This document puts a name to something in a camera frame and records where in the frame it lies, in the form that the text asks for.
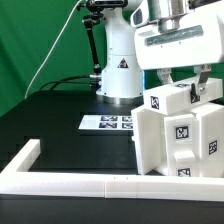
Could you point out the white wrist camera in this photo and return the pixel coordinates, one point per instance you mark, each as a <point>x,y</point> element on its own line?
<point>141,16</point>

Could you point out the white cabinet body box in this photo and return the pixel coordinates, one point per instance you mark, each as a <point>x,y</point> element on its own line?
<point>209,132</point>

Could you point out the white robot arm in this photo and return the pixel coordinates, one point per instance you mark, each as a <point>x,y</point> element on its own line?
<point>122,78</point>

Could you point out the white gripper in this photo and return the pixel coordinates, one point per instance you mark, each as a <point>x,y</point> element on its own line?
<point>198,40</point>

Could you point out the small white tagged block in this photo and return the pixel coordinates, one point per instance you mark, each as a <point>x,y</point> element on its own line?
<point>176,97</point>

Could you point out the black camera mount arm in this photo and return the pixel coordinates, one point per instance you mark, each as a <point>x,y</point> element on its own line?
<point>96,15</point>

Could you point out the white U-shaped workspace frame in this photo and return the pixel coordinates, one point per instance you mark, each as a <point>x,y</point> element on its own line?
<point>17,179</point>

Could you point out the white flat panel four tags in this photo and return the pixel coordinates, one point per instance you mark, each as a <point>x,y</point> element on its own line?
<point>106,122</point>

